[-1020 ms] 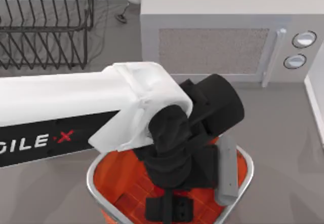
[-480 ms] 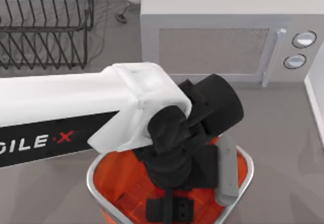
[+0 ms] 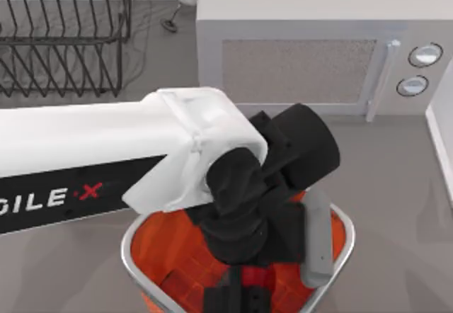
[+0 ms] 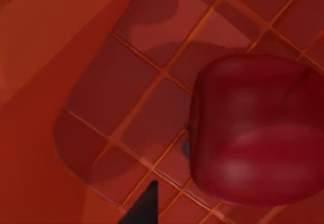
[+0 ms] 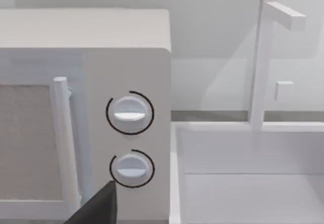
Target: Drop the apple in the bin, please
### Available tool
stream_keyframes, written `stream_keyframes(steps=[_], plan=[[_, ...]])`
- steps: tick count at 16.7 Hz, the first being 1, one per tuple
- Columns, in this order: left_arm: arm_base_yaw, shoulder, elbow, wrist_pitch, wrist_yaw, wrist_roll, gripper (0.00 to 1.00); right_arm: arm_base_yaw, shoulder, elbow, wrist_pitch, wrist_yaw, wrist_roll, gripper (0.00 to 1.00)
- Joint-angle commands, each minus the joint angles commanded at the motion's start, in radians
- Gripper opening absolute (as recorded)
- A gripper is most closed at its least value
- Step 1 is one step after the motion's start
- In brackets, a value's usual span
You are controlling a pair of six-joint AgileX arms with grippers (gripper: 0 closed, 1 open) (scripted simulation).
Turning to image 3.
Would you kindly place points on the pale grey rounded box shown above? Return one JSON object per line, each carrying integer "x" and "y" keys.
{"x": 320, "y": 242}

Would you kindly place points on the orange basket with metal rim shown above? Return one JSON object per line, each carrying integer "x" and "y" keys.
{"x": 170, "y": 249}

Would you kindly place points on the microwave oven door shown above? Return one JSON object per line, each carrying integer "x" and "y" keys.
{"x": 297, "y": 68}

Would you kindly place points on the round microwave knob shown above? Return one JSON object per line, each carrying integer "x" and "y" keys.
{"x": 412, "y": 86}
{"x": 425, "y": 55}

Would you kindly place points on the white sink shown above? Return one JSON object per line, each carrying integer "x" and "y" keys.
{"x": 442, "y": 122}

